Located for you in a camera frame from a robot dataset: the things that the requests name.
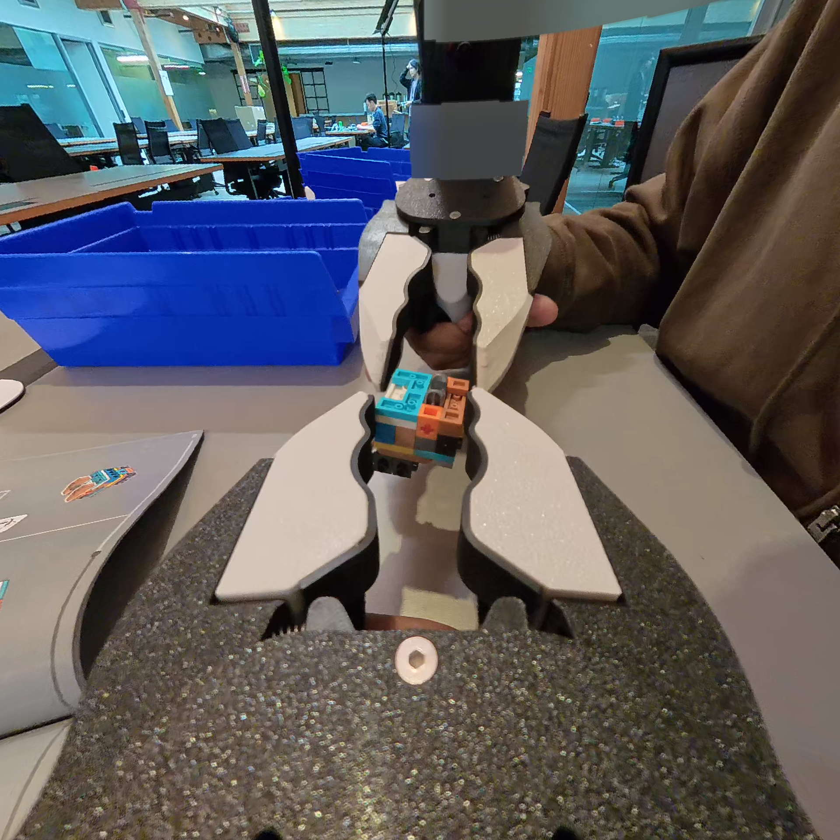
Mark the black mesh chair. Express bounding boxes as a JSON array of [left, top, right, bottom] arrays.
[[521, 110, 589, 215]]

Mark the person's right hand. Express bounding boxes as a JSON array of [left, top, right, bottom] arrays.
[[410, 294, 560, 382]]

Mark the wooden post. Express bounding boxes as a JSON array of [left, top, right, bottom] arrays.
[[527, 25, 603, 215]]

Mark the multicoloured toy brick model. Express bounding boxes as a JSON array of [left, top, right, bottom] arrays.
[[371, 369, 472, 478]]

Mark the blue plastic bin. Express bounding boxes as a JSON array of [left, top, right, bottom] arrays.
[[298, 146, 413, 217], [0, 199, 370, 368]]

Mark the person's brown jacket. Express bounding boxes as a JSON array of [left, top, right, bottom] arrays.
[[656, 0, 840, 559]]

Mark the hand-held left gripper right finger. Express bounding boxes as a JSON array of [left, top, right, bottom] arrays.
[[462, 387, 623, 602]]

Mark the black light stand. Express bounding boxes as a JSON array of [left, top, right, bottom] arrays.
[[374, 0, 403, 132]]

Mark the wood-edged long desk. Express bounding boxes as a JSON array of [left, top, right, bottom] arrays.
[[0, 163, 225, 229]]

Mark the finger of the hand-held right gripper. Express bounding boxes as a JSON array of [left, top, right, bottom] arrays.
[[467, 236, 534, 395], [359, 233, 434, 390]]

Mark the person's right forearm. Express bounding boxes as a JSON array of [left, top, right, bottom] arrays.
[[537, 98, 788, 332]]

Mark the grey instruction booklet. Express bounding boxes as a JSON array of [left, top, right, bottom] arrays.
[[0, 430, 206, 739]]

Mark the black framed panel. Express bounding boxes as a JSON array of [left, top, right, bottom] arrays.
[[625, 34, 765, 193]]

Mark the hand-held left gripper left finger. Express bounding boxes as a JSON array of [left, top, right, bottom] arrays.
[[214, 392, 382, 608]]

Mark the black stand pole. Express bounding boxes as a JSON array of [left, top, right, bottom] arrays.
[[251, 0, 307, 199]]

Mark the black high-back chair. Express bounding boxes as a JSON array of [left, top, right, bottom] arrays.
[[0, 104, 88, 185]]

